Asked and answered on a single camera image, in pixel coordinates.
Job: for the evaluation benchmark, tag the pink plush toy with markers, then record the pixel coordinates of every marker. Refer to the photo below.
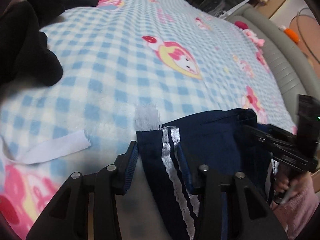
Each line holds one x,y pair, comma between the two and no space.
259,42

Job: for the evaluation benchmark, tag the black clothing pile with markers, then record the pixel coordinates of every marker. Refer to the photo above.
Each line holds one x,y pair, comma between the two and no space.
24,49

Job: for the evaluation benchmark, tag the blue checkered cartoon blanket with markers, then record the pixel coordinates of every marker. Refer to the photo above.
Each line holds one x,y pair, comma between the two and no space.
116,57

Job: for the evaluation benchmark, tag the right hand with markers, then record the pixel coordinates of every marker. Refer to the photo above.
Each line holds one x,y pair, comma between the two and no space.
283,183

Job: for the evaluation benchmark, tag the navy blue garment white trim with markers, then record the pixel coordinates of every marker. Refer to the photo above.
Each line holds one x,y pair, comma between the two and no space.
214,138

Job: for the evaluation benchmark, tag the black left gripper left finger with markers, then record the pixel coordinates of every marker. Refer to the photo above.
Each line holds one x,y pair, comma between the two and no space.
85,207

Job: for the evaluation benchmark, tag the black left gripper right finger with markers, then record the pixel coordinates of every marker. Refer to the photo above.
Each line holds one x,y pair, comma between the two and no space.
229,206

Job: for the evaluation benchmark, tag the orange plush toy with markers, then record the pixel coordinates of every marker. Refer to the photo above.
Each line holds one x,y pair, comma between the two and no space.
290,33

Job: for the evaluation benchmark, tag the grey upholstered bed frame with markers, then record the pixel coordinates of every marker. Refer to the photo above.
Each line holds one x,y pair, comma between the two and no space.
292,71

